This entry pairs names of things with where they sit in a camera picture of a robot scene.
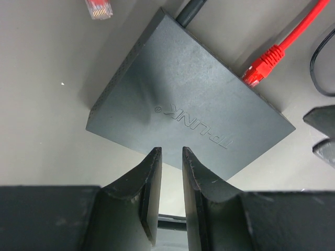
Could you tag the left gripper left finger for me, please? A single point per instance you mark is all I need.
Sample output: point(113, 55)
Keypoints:
point(120, 216)

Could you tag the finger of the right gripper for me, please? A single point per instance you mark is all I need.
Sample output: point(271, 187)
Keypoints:
point(322, 119)
point(325, 151)

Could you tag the black network switch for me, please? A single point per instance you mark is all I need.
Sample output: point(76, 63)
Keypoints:
point(171, 91)

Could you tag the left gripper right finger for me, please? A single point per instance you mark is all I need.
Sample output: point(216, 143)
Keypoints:
point(220, 216)

